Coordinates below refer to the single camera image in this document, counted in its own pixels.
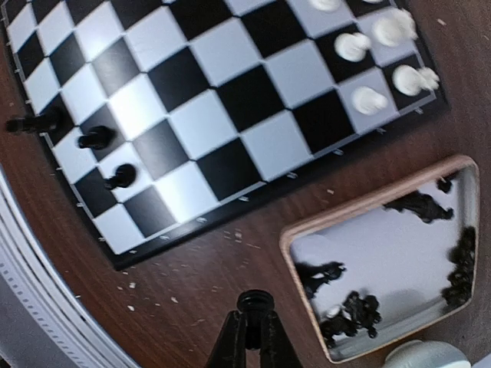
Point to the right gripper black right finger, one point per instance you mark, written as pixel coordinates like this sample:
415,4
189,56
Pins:
276,348

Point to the white ceramic bowl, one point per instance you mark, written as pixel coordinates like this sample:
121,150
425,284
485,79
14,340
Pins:
426,354

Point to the black chess pawn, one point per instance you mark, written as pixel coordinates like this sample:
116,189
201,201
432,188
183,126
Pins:
123,177
97,138
255,306

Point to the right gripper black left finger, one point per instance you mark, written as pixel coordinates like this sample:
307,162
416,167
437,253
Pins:
229,350

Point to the wooden rimmed metal tray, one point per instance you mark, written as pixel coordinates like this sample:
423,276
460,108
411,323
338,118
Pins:
376,269

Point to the aluminium front rail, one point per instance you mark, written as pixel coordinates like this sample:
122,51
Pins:
41,290

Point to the black and white chessboard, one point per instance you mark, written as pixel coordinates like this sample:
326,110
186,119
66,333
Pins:
221,106

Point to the black chess king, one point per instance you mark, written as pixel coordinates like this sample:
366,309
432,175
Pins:
42,123

